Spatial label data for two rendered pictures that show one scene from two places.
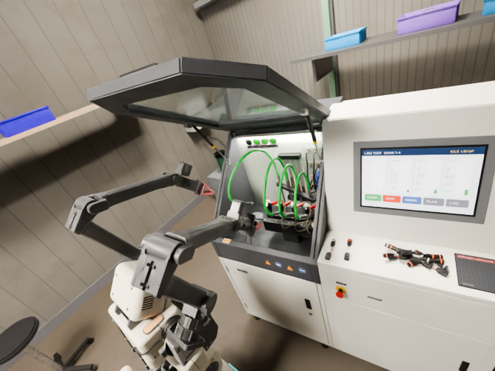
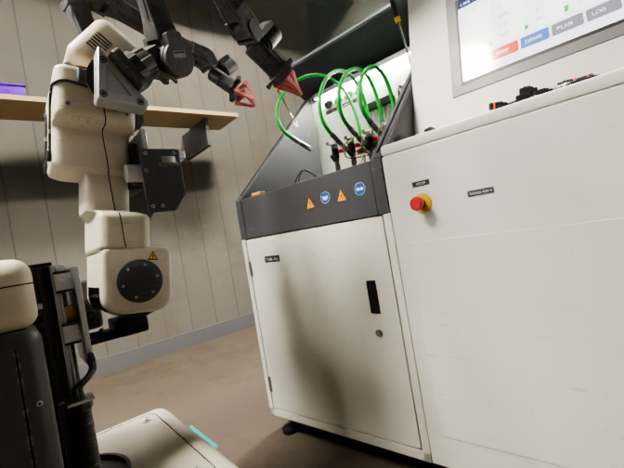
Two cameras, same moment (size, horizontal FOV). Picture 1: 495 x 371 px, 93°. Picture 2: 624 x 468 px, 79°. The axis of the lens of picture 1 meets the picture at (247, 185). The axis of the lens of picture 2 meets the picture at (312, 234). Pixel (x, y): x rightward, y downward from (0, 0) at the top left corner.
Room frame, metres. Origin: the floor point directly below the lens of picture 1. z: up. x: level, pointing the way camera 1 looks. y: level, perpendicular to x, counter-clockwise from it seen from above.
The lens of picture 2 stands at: (-0.33, -0.04, 0.77)
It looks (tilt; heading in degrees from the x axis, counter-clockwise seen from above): 0 degrees down; 4
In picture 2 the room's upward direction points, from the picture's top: 10 degrees counter-clockwise
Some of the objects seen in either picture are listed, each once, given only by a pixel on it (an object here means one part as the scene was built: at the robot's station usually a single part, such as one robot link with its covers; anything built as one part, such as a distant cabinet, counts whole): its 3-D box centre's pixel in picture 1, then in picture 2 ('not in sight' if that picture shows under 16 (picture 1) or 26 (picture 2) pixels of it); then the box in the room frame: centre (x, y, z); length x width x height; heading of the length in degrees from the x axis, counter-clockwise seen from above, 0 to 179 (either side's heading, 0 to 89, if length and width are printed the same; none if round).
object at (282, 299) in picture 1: (275, 299); (318, 327); (0.97, 0.07, 0.44); 0.65 x 0.02 x 0.68; 51
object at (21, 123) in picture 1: (25, 121); not in sight; (2.13, 1.49, 1.90); 0.35 x 0.24 x 0.12; 133
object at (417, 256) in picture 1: (413, 256); (541, 92); (0.59, -0.57, 1.01); 0.23 x 0.11 x 0.06; 51
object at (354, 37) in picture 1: (345, 39); not in sight; (2.34, -1.27, 1.70); 0.32 x 0.22 x 0.10; 43
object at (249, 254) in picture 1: (261, 257); (303, 205); (0.98, 0.06, 0.87); 0.62 x 0.04 x 0.16; 51
